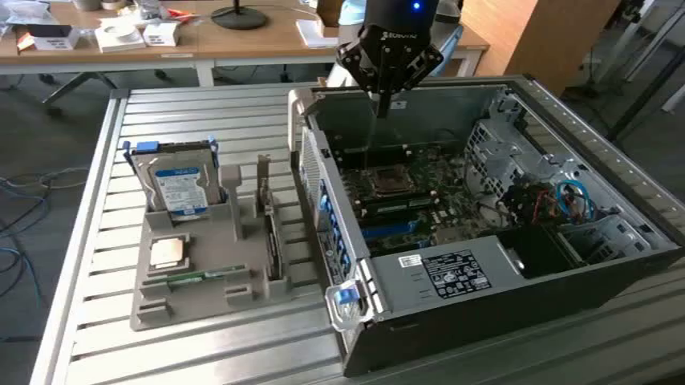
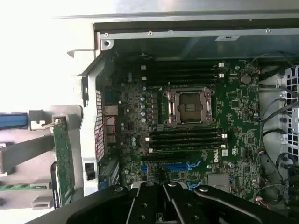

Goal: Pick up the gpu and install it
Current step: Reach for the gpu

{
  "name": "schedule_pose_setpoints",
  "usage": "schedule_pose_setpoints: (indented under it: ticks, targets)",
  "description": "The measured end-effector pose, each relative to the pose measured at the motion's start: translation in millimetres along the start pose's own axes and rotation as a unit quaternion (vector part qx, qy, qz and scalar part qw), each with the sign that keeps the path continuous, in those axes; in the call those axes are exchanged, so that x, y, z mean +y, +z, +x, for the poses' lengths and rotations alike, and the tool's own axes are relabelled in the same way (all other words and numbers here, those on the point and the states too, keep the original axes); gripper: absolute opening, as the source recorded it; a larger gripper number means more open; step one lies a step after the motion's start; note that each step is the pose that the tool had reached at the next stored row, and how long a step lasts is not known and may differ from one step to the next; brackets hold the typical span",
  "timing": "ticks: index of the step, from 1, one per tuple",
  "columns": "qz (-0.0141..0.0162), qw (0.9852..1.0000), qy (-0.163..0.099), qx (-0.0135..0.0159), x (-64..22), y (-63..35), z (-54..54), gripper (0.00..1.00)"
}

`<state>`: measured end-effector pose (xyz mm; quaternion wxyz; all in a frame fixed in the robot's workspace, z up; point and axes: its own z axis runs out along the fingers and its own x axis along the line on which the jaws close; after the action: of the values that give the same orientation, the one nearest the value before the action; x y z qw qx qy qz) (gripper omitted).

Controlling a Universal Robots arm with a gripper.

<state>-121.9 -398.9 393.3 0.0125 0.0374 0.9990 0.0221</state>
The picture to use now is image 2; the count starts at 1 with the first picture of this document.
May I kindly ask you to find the grey chipset heatsink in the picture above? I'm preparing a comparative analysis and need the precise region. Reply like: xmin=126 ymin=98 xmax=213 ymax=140
xmin=207 ymin=174 xmax=231 ymax=194

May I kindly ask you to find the long black expansion slot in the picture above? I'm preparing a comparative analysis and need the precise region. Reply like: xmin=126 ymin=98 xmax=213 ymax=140
xmin=141 ymin=154 xmax=187 ymax=162

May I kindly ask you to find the black RAM slot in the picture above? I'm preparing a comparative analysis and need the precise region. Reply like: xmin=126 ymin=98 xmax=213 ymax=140
xmin=141 ymin=79 xmax=226 ymax=86
xmin=141 ymin=74 xmax=226 ymax=80
xmin=141 ymin=63 xmax=226 ymax=70
xmin=141 ymin=69 xmax=226 ymax=75
xmin=148 ymin=140 xmax=227 ymax=146
xmin=146 ymin=134 xmax=228 ymax=140
xmin=148 ymin=128 xmax=228 ymax=135

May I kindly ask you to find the black and grey PC case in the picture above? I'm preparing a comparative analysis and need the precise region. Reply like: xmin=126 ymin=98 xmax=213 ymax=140
xmin=66 ymin=18 xmax=299 ymax=210

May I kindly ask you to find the metal CPU socket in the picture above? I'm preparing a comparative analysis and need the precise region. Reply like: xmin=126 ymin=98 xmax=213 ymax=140
xmin=163 ymin=86 xmax=217 ymax=128

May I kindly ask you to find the green motherboard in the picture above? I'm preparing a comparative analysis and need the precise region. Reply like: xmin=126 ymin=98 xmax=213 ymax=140
xmin=102 ymin=57 xmax=262 ymax=203

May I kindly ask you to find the grey printed parts rack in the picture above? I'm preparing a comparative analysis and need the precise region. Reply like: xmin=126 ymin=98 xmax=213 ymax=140
xmin=0 ymin=104 xmax=85 ymax=210

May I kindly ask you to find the hard disk in blue carrier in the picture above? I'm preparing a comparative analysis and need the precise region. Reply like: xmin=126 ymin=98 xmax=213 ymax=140
xmin=0 ymin=112 xmax=29 ymax=129

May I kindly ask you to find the red and black twisted wire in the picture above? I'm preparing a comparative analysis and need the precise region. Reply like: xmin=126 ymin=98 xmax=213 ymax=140
xmin=96 ymin=116 xmax=115 ymax=142

